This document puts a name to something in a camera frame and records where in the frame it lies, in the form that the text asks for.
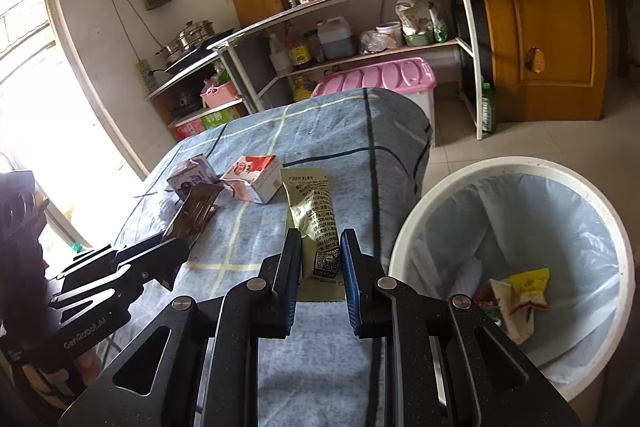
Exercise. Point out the white green plastic bags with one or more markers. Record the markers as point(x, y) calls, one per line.
point(417, 19)

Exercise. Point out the green cardboard box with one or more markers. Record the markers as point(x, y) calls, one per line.
point(220, 118)

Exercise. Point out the person's left hand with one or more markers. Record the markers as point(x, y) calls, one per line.
point(87, 369)

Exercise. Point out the tall white metal shelf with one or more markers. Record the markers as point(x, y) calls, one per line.
point(471, 57)

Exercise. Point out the low white metal shelf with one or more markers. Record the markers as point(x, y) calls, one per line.
point(239, 82)

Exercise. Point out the red cap yellow label bottle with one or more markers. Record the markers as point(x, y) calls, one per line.
point(300, 52)

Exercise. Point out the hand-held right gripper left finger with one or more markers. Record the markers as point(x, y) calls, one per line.
point(292, 297)

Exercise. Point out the brown coffee packet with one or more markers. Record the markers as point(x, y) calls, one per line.
point(197, 209)

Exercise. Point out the pink plastic basket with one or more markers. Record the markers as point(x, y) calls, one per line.
point(220, 96)

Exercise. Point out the blue plaid blanket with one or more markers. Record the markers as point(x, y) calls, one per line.
point(330, 142)

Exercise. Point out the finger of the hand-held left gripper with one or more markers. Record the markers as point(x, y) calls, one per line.
point(125, 257)
point(110, 294)

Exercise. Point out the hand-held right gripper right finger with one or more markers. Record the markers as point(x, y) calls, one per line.
point(350, 287)

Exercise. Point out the yellow snack wrapper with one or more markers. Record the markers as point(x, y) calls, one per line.
point(522, 302)

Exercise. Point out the pink milk carton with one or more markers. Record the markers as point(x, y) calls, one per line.
point(255, 184)

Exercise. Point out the white plastic bottle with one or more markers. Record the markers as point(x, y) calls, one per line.
point(279, 54)

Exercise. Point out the pink cardboard box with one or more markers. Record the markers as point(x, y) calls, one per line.
point(189, 129)

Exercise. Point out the clear bin liner bag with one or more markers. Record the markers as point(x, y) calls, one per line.
point(550, 232)

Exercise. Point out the window frame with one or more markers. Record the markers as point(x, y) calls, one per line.
point(65, 32)

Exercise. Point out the yellow oil bottle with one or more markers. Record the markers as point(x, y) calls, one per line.
point(301, 88)

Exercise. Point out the white round trash bin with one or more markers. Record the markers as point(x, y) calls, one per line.
point(500, 167)

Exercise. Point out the clear plastic bag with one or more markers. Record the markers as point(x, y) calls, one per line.
point(372, 42)

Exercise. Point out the green snack packet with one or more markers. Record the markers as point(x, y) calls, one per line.
point(312, 217)

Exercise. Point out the steel steamer pot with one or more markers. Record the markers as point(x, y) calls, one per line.
point(192, 38)

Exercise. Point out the white plastic tub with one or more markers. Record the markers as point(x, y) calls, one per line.
point(390, 32)

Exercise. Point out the dark cooking pot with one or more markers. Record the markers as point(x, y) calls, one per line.
point(182, 101)

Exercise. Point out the translucent plastic jug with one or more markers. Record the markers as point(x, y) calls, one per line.
point(337, 37)

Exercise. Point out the white power strip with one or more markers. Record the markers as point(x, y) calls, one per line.
point(145, 74)

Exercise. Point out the purple milk carton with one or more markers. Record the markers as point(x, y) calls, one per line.
point(192, 174)

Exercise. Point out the black induction cooker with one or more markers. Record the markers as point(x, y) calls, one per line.
point(192, 63)

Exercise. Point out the wooden door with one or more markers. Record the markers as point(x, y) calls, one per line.
point(540, 17)

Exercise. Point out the green plastic bottle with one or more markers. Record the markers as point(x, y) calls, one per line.
point(488, 107)

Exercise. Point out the pink lidded storage box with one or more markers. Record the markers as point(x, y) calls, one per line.
point(380, 77)

